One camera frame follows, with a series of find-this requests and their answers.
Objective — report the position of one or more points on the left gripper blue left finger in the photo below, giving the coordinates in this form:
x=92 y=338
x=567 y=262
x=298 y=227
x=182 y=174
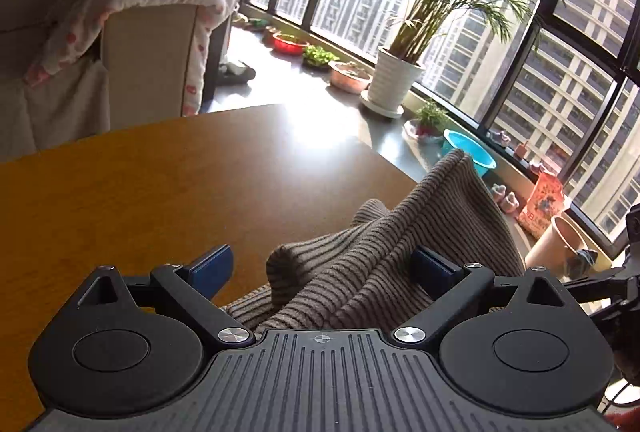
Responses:
x=209 y=273

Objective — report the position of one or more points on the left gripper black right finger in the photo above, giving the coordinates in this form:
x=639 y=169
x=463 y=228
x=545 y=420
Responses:
x=434 y=274

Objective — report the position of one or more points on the striped grey knit garment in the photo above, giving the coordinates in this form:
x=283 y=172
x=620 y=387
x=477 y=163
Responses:
x=359 y=277

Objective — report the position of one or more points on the brown paper bucket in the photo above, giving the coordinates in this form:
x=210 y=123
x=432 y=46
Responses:
x=565 y=252

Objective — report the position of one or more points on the turquoise plastic basin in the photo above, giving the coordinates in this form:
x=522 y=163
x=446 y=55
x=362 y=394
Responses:
x=483 y=161

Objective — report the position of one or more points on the white ribbed plant pot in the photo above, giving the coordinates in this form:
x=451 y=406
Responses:
x=391 y=81

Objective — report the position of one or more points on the pink plant tray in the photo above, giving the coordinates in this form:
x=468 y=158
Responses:
x=349 y=77

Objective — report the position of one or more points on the red bowl on sill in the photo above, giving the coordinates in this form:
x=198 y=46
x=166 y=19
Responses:
x=288 y=44

